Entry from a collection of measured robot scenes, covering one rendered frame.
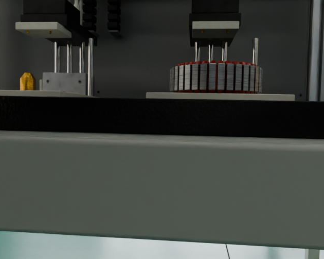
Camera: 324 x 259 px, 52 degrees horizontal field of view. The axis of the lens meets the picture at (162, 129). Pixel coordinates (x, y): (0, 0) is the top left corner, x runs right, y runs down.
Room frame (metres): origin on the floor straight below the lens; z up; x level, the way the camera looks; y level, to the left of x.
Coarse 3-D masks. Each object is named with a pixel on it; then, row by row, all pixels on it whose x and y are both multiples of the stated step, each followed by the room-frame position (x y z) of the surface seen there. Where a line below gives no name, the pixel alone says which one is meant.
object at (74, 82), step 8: (48, 72) 0.56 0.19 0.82; (56, 72) 0.56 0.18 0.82; (64, 72) 0.56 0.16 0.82; (72, 72) 0.56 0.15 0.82; (48, 80) 0.56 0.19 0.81; (56, 80) 0.56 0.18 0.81; (64, 80) 0.56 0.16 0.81; (72, 80) 0.55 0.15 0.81; (80, 80) 0.55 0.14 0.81; (48, 88) 0.56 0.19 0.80; (56, 88) 0.56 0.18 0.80; (64, 88) 0.56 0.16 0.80; (72, 88) 0.55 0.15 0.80; (80, 88) 0.55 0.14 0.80
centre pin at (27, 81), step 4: (28, 72) 0.43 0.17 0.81; (24, 76) 0.43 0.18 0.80; (28, 76) 0.43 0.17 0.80; (32, 76) 0.43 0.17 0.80; (20, 80) 0.43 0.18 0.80; (24, 80) 0.43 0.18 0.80; (28, 80) 0.43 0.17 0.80; (32, 80) 0.43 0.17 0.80; (20, 84) 0.43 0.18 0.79; (24, 84) 0.43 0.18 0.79; (28, 84) 0.43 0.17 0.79; (32, 84) 0.43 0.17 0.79; (20, 88) 0.43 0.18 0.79; (24, 88) 0.43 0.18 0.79; (28, 88) 0.43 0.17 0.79; (32, 88) 0.43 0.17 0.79
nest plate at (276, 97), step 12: (156, 96) 0.35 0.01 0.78; (168, 96) 0.34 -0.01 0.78; (180, 96) 0.34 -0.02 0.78; (192, 96) 0.34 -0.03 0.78; (204, 96) 0.34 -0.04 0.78; (216, 96) 0.34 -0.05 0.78; (228, 96) 0.34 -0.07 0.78; (240, 96) 0.34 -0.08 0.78; (252, 96) 0.34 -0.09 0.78; (264, 96) 0.33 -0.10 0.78; (276, 96) 0.33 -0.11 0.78; (288, 96) 0.33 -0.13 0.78
